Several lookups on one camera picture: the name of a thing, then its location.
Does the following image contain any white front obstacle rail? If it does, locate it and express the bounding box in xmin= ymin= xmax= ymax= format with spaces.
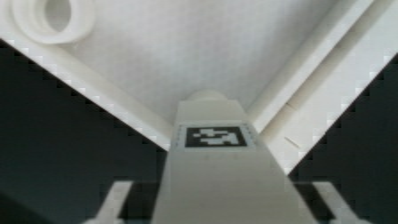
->
xmin=261 ymin=0 xmax=398 ymax=173

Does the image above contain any white desk top tray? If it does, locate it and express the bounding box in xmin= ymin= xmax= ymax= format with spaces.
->
xmin=0 ymin=0 xmax=373 ymax=146

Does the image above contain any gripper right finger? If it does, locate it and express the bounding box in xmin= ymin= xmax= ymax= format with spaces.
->
xmin=312 ymin=182 xmax=373 ymax=224

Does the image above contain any white desk leg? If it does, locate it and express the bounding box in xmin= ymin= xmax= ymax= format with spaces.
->
xmin=151 ymin=90 xmax=316 ymax=224

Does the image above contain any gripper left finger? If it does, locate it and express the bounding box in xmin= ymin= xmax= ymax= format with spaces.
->
xmin=81 ymin=181 xmax=133 ymax=224

